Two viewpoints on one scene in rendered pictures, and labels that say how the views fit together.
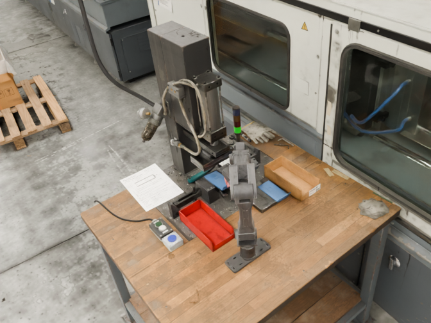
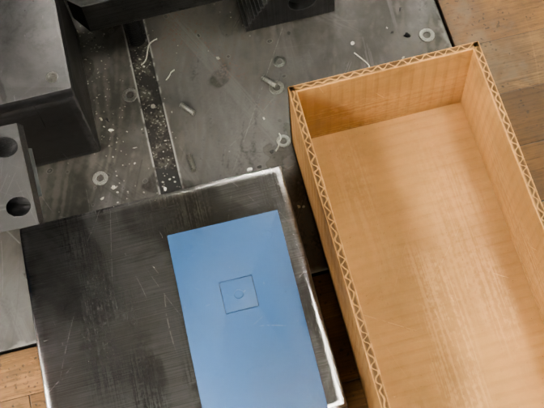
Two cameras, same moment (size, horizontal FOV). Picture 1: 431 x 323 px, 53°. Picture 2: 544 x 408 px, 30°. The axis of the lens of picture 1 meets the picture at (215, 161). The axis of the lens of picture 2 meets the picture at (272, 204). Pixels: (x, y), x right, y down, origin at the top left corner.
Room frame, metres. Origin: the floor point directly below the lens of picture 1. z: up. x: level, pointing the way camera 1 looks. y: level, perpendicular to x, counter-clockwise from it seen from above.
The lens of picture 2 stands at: (1.35, -0.35, 1.50)
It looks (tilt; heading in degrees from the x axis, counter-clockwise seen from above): 66 degrees down; 26
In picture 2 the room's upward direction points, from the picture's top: 8 degrees counter-clockwise
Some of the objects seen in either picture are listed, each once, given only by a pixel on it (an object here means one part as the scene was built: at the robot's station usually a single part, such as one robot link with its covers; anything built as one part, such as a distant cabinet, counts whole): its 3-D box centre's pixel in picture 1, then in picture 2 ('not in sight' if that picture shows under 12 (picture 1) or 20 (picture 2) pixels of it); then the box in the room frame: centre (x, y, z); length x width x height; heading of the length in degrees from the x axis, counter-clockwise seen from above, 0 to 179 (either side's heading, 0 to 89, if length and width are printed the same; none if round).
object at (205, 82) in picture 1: (208, 108); not in sight; (1.57, 0.00, 1.37); 0.11 x 0.09 x 0.30; 123
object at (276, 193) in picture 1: (274, 190); (248, 333); (1.49, -0.26, 0.93); 0.15 x 0.07 x 0.03; 32
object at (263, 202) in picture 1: (263, 194); (178, 318); (1.50, -0.21, 0.91); 0.17 x 0.16 x 0.02; 123
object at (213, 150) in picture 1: (201, 130); not in sight; (1.63, 0.05, 1.22); 0.26 x 0.18 x 0.30; 33
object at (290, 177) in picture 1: (291, 177); (446, 272); (1.57, -0.36, 0.93); 0.25 x 0.13 x 0.08; 33
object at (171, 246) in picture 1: (173, 243); not in sight; (1.27, 0.22, 0.90); 0.07 x 0.07 x 0.06; 33
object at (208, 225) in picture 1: (206, 223); not in sight; (1.33, 0.07, 0.93); 0.25 x 0.12 x 0.06; 33
